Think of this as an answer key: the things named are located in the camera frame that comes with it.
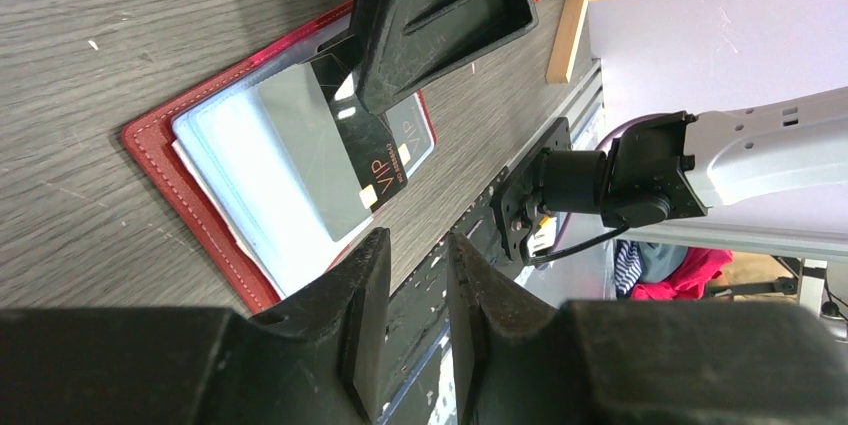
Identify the red leather card holder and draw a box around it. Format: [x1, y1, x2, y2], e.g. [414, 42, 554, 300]
[120, 0, 439, 315]

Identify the silver VIP card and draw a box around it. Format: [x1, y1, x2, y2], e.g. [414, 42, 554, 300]
[385, 92, 436, 176]

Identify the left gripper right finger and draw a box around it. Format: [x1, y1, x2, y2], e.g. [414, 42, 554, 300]
[447, 233, 847, 424]

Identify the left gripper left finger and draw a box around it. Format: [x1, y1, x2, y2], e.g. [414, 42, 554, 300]
[1, 228, 391, 424]

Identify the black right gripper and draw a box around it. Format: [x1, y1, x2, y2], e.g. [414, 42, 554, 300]
[350, 0, 538, 114]

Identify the dark patterned card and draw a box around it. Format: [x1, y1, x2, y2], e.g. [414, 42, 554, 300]
[308, 34, 408, 213]

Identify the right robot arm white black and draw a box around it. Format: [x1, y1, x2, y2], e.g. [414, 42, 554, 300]
[490, 0, 847, 232]

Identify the pile of clothes outside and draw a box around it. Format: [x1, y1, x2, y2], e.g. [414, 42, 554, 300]
[613, 240, 734, 301]

